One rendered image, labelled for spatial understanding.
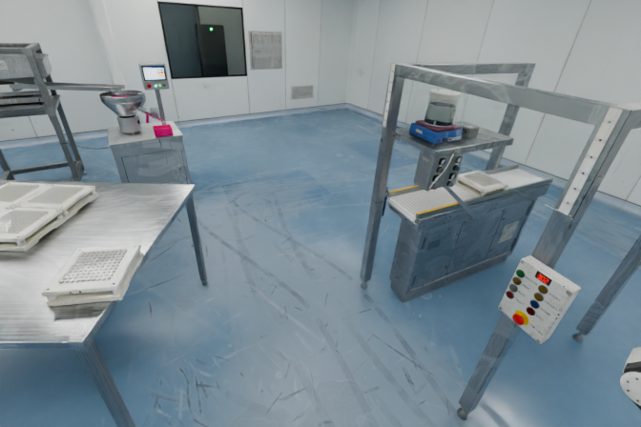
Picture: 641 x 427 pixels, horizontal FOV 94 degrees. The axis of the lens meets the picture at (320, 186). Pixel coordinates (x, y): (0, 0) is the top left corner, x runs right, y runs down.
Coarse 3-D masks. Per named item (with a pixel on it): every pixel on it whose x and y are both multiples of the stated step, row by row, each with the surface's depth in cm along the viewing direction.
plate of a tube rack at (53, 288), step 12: (132, 252) 126; (120, 264) 119; (60, 276) 112; (120, 276) 114; (48, 288) 107; (60, 288) 108; (72, 288) 108; (84, 288) 108; (96, 288) 108; (108, 288) 109
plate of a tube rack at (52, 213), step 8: (16, 208) 150; (24, 208) 150; (32, 208) 150; (0, 216) 143; (48, 216) 145; (32, 224) 139; (40, 224) 139; (24, 232) 134; (32, 232) 136; (0, 240) 130; (8, 240) 130; (16, 240) 130
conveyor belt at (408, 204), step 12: (420, 192) 204; (432, 192) 205; (444, 192) 206; (456, 192) 206; (396, 204) 190; (408, 204) 189; (420, 204) 189; (432, 204) 190; (444, 204) 191; (408, 216) 180
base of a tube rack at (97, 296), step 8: (136, 256) 130; (136, 264) 126; (128, 272) 122; (128, 280) 118; (120, 288) 114; (64, 296) 110; (72, 296) 110; (80, 296) 110; (88, 296) 110; (96, 296) 111; (104, 296) 111; (112, 296) 111; (120, 296) 112; (48, 304) 108; (56, 304) 109; (64, 304) 109
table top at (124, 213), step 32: (96, 192) 180; (128, 192) 182; (160, 192) 184; (192, 192) 190; (64, 224) 151; (96, 224) 153; (128, 224) 154; (160, 224) 155; (0, 256) 130; (32, 256) 131; (64, 256) 131; (0, 288) 115; (32, 288) 116; (0, 320) 103; (32, 320) 104; (64, 320) 104; (96, 320) 105
